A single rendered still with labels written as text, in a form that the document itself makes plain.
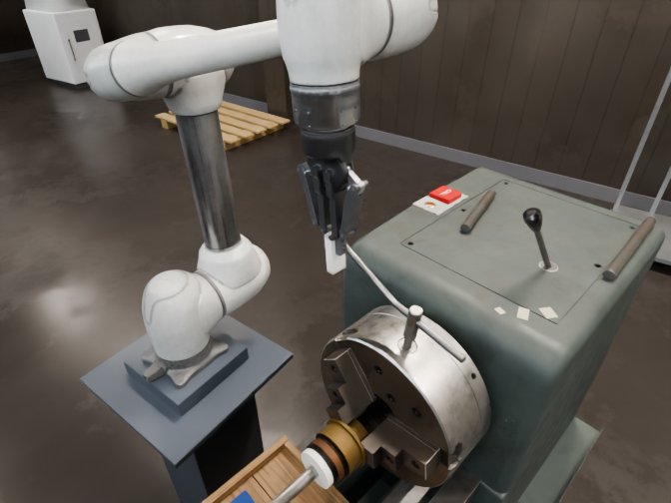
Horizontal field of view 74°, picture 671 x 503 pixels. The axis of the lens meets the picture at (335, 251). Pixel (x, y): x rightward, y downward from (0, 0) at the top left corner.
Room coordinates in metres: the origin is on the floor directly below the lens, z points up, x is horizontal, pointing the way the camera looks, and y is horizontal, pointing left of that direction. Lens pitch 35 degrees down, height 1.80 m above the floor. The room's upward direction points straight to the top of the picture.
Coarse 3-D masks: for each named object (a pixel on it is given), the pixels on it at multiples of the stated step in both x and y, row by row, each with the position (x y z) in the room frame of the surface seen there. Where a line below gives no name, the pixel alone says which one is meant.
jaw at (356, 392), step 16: (336, 352) 0.55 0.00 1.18; (352, 352) 0.55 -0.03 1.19; (336, 368) 0.52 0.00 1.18; (352, 368) 0.52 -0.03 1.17; (336, 384) 0.51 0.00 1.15; (352, 384) 0.50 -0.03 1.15; (368, 384) 0.52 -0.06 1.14; (336, 400) 0.49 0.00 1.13; (352, 400) 0.48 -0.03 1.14; (368, 400) 0.50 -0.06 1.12; (336, 416) 0.46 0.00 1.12; (352, 416) 0.46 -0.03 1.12
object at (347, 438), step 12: (336, 420) 0.46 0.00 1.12; (324, 432) 0.44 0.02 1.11; (336, 432) 0.43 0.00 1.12; (348, 432) 0.43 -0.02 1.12; (360, 432) 0.44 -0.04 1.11; (312, 444) 0.42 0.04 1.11; (324, 444) 0.41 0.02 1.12; (336, 444) 0.41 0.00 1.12; (348, 444) 0.42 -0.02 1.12; (360, 444) 0.42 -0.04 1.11; (324, 456) 0.39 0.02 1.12; (336, 456) 0.40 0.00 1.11; (348, 456) 0.40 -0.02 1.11; (360, 456) 0.41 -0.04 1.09; (336, 468) 0.38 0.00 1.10; (348, 468) 0.39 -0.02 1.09; (336, 480) 0.37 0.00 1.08
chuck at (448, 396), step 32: (384, 320) 0.59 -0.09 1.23; (384, 352) 0.50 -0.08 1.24; (416, 352) 0.51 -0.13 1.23; (384, 384) 0.49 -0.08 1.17; (416, 384) 0.45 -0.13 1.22; (448, 384) 0.47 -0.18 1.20; (416, 416) 0.44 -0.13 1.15; (448, 416) 0.42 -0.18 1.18; (448, 448) 0.40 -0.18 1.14; (416, 480) 0.43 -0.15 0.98
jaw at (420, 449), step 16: (384, 432) 0.44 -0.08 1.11; (400, 432) 0.44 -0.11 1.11; (416, 432) 0.44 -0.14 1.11; (368, 448) 0.41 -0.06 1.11; (384, 448) 0.41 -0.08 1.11; (400, 448) 0.41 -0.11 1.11; (416, 448) 0.41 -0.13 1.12; (432, 448) 0.41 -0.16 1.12; (368, 464) 0.41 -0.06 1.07; (400, 464) 0.40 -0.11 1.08; (416, 464) 0.39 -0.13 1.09; (432, 464) 0.39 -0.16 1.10; (448, 464) 0.39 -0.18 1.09
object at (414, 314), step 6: (414, 306) 0.52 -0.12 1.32; (408, 312) 0.51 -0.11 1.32; (414, 312) 0.51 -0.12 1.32; (420, 312) 0.51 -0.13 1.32; (408, 318) 0.51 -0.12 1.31; (414, 318) 0.50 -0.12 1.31; (420, 318) 0.51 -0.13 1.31; (408, 324) 0.51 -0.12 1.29; (414, 324) 0.51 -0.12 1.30; (408, 330) 0.51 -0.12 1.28; (414, 330) 0.51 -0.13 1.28; (408, 336) 0.51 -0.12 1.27; (414, 336) 0.51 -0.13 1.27; (408, 342) 0.51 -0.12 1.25; (408, 348) 0.51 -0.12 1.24
